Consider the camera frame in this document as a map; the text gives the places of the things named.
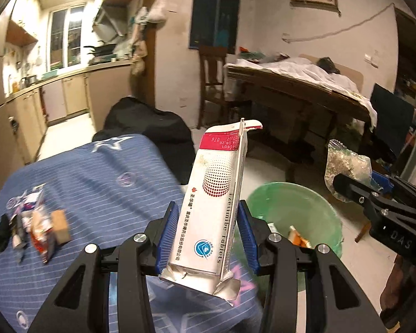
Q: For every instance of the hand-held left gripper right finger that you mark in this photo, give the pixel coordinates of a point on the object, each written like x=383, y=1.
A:
x=248, y=236

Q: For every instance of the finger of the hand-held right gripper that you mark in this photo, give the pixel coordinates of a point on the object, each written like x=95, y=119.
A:
x=381, y=181
x=350, y=187

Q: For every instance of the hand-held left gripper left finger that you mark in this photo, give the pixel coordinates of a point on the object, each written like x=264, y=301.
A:
x=168, y=232

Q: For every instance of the clear plastic bag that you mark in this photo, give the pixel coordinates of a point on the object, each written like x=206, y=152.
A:
x=346, y=166

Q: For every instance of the white medicine box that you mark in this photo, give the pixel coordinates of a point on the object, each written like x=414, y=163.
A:
x=211, y=215

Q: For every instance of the orange snack packet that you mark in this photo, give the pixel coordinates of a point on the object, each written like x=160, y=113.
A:
x=298, y=239

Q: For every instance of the green lined trash bin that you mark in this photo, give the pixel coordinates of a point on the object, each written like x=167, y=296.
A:
x=298, y=197

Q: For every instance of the tan block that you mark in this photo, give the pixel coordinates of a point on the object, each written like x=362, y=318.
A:
x=60, y=225

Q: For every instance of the red snack packet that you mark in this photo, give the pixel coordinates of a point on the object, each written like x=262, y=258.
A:
x=41, y=239

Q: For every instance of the white blue wrapper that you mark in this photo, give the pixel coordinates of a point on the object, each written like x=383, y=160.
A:
x=29, y=197

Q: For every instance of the person's right forearm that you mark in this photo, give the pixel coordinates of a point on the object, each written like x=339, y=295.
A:
x=400, y=284

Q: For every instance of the dark blue draped cloth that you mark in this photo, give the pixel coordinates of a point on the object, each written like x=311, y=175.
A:
x=391, y=114

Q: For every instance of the blue star tablecloth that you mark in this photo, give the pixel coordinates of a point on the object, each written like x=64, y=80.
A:
x=90, y=180

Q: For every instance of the black cloth cover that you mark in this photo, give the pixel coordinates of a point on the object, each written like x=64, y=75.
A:
x=149, y=125

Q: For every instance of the wooden dining table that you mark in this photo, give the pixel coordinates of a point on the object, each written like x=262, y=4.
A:
x=280, y=93

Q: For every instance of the red and green clutter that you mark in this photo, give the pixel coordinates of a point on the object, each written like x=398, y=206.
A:
x=254, y=53

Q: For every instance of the kitchen counter cabinets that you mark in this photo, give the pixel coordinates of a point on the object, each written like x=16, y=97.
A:
x=69, y=93

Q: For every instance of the beige hanging bag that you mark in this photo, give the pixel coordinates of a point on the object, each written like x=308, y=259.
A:
x=140, y=57

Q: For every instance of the black wok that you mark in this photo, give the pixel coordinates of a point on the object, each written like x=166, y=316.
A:
x=102, y=48

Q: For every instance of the green tray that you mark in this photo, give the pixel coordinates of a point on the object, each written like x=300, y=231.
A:
x=49, y=74

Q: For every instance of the white plastic bag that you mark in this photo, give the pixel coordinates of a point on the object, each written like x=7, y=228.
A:
x=157, y=10
x=142, y=17

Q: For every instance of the steel range hood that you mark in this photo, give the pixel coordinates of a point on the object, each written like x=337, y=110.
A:
x=111, y=22

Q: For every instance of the kitchen window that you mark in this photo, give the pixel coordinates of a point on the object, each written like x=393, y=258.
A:
x=67, y=36

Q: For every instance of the dark window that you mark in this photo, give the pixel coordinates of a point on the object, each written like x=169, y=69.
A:
x=213, y=10

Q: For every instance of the white wall switch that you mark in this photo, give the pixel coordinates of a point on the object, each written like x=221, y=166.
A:
x=371, y=59

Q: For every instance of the kitchen wall cabinets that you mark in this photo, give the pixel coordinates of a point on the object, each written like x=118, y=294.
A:
x=20, y=24

